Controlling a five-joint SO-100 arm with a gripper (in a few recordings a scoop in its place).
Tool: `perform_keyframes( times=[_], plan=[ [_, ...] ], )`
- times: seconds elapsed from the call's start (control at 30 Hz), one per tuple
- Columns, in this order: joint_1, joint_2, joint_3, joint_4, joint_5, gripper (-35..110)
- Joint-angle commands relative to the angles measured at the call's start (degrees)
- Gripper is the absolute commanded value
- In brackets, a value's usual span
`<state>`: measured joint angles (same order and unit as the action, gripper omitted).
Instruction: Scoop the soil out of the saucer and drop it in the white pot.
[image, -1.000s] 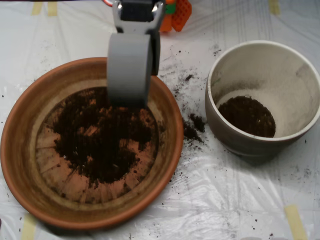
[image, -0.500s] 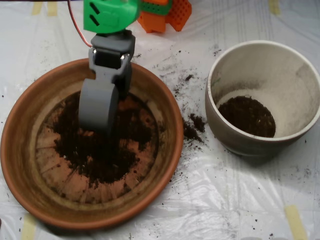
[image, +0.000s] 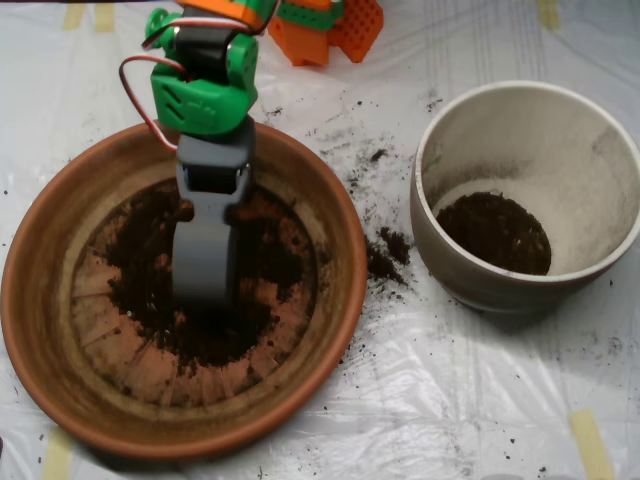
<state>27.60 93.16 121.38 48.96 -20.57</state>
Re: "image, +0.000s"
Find dark soil heap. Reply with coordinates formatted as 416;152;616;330
99;179;306;369

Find terracotta saucer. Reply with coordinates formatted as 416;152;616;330
0;113;370;461

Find spilled soil clump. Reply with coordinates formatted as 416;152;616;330
367;227;416;289

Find white ceramic pot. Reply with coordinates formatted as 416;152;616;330
409;80;640;317

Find beige masking tape strip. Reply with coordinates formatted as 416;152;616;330
569;409;616;480
538;0;561;31
94;3;117;34
63;3;86;30
42;427;75;480

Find clear plastic cover sheet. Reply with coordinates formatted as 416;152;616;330
0;0;640;480

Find red and white servo cable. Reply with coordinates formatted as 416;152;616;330
118;0;281;151

